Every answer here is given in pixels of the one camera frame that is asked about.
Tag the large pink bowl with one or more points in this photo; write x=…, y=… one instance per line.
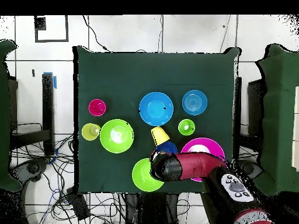
x=210, y=144

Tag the green bowl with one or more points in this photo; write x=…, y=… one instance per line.
x=142, y=177
x=107, y=142

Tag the translucent yellow cup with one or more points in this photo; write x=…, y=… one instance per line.
x=87, y=131

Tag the black pedestal leg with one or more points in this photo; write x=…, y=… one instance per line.
x=251, y=168
x=32, y=168

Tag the red cup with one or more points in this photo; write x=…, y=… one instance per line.
x=97, y=107

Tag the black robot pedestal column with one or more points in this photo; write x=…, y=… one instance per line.
x=151, y=210

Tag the translucent light blue bowl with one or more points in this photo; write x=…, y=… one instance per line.
x=194, y=109

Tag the green cloth-covered side table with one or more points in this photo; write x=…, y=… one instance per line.
x=278, y=116
x=4, y=116

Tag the orange cup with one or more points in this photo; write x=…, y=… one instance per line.
x=160, y=135

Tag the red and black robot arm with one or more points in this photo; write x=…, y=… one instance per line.
x=198, y=165

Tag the blue tape strip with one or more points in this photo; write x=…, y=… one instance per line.
x=55, y=82

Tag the green cup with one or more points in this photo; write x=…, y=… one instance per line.
x=182, y=128

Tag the small dark blue bowl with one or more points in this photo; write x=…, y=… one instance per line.
x=167, y=147

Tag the dark green tablecloth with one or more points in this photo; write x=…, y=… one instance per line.
x=154, y=72

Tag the black stand frame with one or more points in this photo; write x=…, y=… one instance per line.
x=255, y=105
x=48, y=105

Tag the black power strip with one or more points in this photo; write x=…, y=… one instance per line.
x=78, y=205

